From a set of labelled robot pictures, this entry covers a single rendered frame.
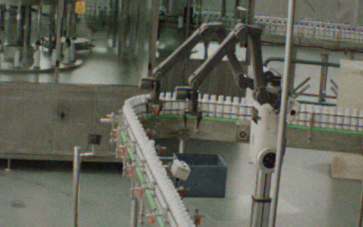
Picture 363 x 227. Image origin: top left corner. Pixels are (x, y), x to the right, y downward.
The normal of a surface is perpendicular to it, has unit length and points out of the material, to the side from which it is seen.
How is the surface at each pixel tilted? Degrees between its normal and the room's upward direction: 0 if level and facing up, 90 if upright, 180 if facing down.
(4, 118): 90
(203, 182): 90
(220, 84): 90
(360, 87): 90
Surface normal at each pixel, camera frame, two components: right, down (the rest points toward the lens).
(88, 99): 0.16, 0.22
